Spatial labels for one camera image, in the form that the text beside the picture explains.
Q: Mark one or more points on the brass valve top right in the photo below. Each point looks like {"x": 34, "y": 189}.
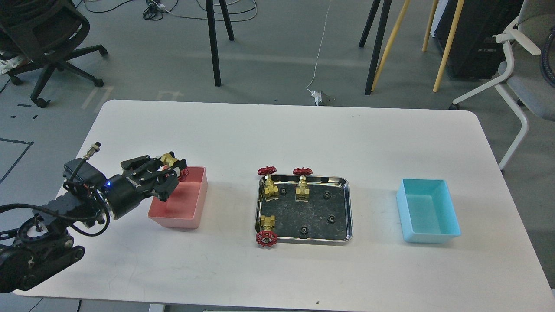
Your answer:
{"x": 302, "y": 192}

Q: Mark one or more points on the white grey chair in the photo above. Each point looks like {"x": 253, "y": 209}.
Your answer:
{"x": 527, "y": 74}

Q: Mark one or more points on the yellow wooden leg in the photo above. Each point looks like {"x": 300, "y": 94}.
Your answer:
{"x": 450, "y": 39}
{"x": 390, "y": 42}

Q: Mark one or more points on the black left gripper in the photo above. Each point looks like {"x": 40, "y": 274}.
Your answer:
{"x": 140, "y": 180}

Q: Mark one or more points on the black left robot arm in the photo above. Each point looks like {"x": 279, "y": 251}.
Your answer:
{"x": 42, "y": 246}

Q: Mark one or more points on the yellow wooden leg right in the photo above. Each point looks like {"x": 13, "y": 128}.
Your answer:
{"x": 450, "y": 39}

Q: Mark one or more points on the black cabinet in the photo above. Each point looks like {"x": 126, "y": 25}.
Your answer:
{"x": 474, "y": 52}

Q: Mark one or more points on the stainless steel tray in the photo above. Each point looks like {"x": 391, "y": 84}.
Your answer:
{"x": 291, "y": 215}

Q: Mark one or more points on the yellow wooden leg left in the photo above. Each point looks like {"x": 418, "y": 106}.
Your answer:
{"x": 390, "y": 42}

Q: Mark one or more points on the blue plastic box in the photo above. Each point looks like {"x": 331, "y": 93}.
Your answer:
{"x": 426, "y": 211}

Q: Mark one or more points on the black stand legs right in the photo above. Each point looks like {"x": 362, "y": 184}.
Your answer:
{"x": 371, "y": 78}

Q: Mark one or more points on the pink plastic box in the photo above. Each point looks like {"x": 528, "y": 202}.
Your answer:
{"x": 184, "y": 207}

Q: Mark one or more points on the brass valve bottom left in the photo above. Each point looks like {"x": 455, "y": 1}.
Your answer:
{"x": 266, "y": 236}

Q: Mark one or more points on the black office chair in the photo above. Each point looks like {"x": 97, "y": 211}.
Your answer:
{"x": 48, "y": 33}

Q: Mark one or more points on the brass valve red handle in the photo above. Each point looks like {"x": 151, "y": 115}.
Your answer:
{"x": 179, "y": 166}

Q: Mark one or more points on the white power adapter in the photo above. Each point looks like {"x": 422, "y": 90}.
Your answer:
{"x": 321, "y": 99}

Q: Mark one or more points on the black tripod legs left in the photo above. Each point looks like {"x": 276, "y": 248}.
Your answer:
{"x": 212, "y": 35}

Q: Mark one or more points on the brass valve top left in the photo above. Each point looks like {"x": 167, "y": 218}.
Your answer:
{"x": 271, "y": 191}

